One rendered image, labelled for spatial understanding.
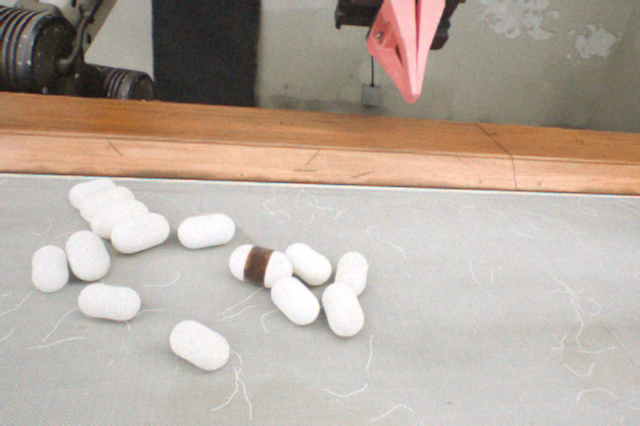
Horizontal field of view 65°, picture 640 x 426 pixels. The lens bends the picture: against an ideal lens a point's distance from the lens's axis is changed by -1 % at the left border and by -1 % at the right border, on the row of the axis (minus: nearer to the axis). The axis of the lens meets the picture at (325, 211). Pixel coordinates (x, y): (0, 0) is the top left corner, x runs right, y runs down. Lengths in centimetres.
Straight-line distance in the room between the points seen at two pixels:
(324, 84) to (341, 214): 203
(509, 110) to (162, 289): 244
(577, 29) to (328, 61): 114
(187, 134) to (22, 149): 12
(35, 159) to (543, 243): 39
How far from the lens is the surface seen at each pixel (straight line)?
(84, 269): 31
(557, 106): 277
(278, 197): 40
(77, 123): 47
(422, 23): 42
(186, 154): 43
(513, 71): 260
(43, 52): 71
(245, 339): 28
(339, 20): 46
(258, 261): 30
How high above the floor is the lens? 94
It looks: 30 degrees down
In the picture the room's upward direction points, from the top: 8 degrees clockwise
